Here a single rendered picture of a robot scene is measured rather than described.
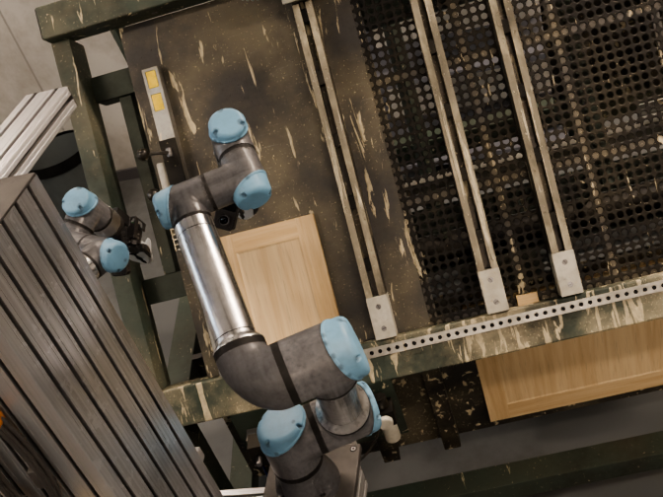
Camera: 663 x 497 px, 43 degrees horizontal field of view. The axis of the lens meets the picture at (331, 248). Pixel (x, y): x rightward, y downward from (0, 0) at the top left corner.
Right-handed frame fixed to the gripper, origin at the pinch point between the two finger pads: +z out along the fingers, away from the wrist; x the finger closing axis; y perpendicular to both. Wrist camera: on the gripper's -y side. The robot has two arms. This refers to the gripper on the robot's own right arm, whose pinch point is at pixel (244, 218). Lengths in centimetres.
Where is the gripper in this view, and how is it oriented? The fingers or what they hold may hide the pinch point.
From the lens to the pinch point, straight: 192.3
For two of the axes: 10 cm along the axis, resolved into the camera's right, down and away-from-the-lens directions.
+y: 2.2, -8.7, 4.3
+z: 0.2, 4.5, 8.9
